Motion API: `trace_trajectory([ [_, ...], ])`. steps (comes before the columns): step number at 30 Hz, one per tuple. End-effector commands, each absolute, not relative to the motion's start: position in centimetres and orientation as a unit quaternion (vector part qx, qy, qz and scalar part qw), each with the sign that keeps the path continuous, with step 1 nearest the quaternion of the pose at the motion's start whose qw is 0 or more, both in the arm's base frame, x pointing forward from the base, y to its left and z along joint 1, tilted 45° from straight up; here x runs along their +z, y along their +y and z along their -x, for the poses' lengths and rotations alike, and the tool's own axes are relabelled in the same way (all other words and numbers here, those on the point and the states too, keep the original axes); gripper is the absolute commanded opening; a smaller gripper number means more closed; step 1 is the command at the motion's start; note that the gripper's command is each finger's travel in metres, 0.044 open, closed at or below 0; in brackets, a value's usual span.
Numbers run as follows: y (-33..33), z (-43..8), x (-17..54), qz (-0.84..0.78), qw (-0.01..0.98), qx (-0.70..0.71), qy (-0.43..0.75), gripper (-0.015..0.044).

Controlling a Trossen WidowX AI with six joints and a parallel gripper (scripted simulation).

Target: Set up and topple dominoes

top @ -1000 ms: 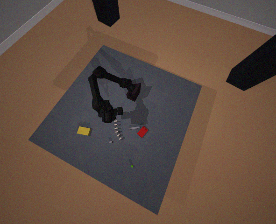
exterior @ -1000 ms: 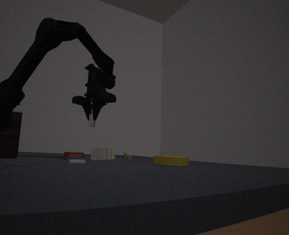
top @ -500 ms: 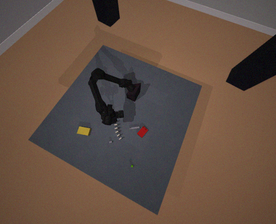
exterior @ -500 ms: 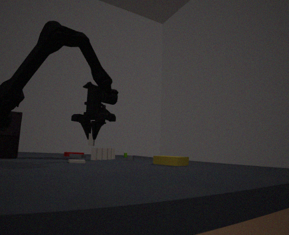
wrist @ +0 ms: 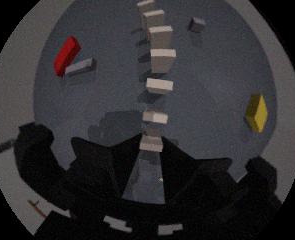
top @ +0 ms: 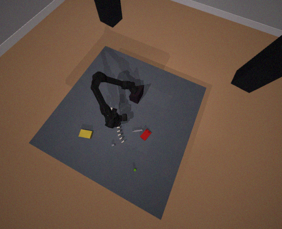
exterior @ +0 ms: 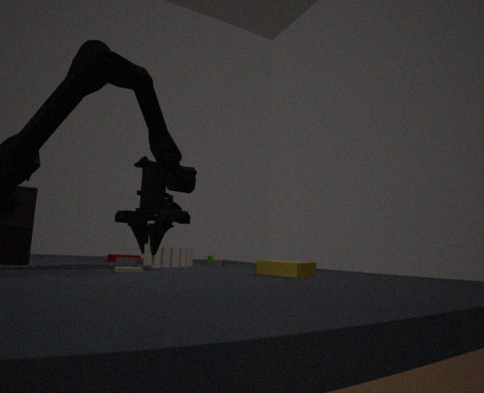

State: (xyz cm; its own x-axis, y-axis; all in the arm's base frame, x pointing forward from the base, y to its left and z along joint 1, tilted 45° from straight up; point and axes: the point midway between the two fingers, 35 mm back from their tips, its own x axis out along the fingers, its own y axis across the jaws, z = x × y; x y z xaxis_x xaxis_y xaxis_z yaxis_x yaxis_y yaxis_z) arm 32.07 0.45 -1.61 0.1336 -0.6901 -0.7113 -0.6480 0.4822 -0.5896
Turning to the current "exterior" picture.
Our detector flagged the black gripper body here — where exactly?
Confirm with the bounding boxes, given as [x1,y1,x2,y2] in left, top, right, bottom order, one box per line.
[115,186,190,225]

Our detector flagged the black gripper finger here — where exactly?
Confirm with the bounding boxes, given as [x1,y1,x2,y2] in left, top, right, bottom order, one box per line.
[148,224,174,255]
[128,224,149,253]

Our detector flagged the red rectangular block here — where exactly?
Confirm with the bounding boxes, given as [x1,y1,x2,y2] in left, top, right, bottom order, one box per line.
[106,255,141,261]

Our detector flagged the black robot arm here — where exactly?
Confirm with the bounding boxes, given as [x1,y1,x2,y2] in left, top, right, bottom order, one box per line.
[0,39,197,219]

